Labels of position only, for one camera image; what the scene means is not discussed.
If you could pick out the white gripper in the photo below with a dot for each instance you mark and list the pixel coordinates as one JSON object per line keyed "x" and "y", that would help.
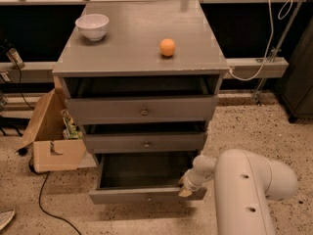
{"x": 195, "y": 179}

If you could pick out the grey bottom drawer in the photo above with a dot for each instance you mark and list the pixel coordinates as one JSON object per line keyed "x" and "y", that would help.
{"x": 143, "y": 177}

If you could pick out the grey drawer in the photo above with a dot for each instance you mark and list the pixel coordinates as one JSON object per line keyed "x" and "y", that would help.
{"x": 144, "y": 142}
{"x": 141, "y": 109}
{"x": 143, "y": 177}

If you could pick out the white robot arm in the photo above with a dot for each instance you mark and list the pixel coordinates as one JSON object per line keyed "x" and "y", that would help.
{"x": 244, "y": 183}

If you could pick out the grey top drawer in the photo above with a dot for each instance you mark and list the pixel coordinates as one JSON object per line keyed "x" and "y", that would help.
{"x": 141, "y": 109}

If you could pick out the grey middle drawer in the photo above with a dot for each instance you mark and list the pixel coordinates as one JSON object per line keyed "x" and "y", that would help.
{"x": 144, "y": 142}

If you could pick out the grey drawer cabinet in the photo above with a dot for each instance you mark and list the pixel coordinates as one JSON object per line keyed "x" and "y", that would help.
{"x": 127, "y": 62}

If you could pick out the green packet in box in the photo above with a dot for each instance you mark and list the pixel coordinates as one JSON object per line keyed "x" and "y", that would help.
{"x": 71, "y": 130}

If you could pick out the cardboard box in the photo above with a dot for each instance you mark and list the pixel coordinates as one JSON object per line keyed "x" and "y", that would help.
{"x": 44, "y": 136}

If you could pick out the orange fruit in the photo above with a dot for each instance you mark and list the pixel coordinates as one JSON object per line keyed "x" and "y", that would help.
{"x": 167, "y": 47}

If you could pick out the dark grey cabinet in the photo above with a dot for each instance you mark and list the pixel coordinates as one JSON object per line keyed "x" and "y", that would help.
{"x": 295, "y": 88}

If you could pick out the metal stand pole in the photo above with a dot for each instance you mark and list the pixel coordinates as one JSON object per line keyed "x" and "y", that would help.
{"x": 270, "y": 55}

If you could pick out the white shoe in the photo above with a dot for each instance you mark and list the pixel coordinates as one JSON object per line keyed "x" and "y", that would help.
{"x": 6, "y": 217}

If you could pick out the white bowl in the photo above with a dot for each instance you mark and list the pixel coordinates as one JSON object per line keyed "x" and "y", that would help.
{"x": 93, "y": 26}

